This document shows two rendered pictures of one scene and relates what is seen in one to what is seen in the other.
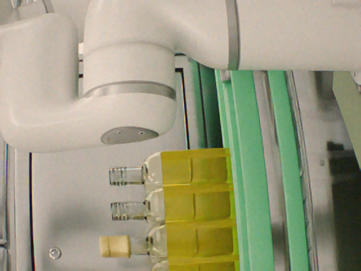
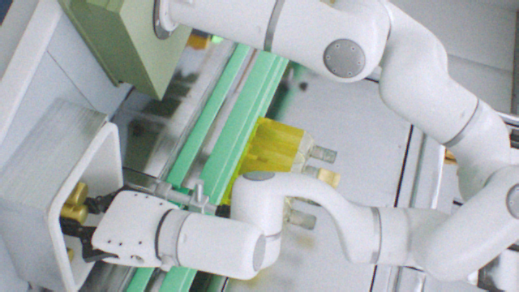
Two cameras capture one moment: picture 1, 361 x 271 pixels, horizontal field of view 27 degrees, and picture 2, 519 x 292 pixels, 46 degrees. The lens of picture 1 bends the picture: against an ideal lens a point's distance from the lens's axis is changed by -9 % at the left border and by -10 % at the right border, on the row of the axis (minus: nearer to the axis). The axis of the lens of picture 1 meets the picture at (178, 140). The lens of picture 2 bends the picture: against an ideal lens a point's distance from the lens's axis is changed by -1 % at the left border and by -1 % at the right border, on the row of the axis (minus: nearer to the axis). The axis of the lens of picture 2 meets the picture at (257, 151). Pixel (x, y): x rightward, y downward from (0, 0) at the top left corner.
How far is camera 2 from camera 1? 1.21 m
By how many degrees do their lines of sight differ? 68
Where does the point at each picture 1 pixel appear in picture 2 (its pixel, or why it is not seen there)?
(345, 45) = not seen: outside the picture
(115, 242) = (328, 173)
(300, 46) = not seen: outside the picture
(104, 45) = (377, 13)
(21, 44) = (433, 62)
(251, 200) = (248, 105)
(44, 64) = (415, 46)
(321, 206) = (206, 75)
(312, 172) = (199, 93)
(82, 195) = (324, 276)
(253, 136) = (225, 139)
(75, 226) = (337, 255)
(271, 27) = not seen: outside the picture
